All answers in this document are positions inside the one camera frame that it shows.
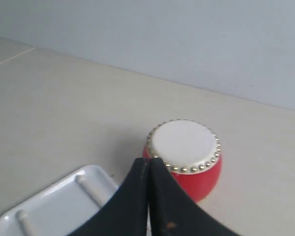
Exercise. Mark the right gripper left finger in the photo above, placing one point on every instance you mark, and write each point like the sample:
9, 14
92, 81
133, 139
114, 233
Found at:
126, 212

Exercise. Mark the white wooden drumstick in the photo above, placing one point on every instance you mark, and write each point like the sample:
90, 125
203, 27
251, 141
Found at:
94, 192
26, 225

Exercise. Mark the white plastic tray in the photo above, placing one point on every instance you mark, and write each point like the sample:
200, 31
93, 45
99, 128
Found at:
62, 207

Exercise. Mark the small red drum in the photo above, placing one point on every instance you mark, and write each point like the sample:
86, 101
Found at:
190, 151

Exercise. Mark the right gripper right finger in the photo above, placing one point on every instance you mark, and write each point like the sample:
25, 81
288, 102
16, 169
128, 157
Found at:
172, 212

